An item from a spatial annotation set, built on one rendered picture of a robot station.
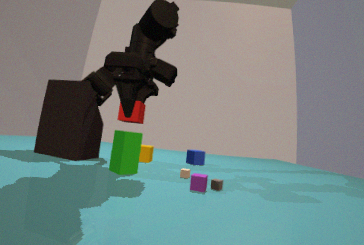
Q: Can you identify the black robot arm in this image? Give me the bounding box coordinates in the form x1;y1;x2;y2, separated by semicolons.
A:
82;0;180;106

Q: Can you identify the blue block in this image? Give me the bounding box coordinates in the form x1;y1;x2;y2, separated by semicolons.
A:
186;150;206;165

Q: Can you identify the purple block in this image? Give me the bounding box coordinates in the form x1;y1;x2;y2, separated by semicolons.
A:
190;173;207;193

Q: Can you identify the yellow block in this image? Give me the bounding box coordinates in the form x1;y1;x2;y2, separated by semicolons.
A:
139;145;153;163

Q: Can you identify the green block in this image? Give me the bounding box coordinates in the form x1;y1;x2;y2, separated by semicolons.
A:
112;130;142;153
109;150;140;175

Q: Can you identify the red block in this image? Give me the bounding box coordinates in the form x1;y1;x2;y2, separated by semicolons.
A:
117;101;145;124

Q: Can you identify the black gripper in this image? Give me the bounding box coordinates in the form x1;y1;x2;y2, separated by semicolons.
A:
104;42;159;118

